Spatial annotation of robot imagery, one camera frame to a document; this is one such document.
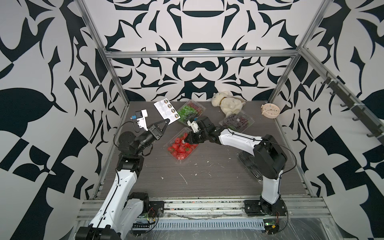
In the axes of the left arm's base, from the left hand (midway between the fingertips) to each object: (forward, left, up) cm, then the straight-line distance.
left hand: (167, 118), depth 67 cm
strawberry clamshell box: (+1, -2, -28) cm, 29 cm away
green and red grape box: (+28, -10, -26) cm, 39 cm away
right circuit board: (-39, -47, -35) cm, 70 cm away
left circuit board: (-36, +16, -38) cm, 55 cm away
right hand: (+4, -6, -23) cm, 24 cm away
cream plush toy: (+30, -38, -23) cm, 54 cm away
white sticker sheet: (+5, +1, 0) cm, 5 cm away
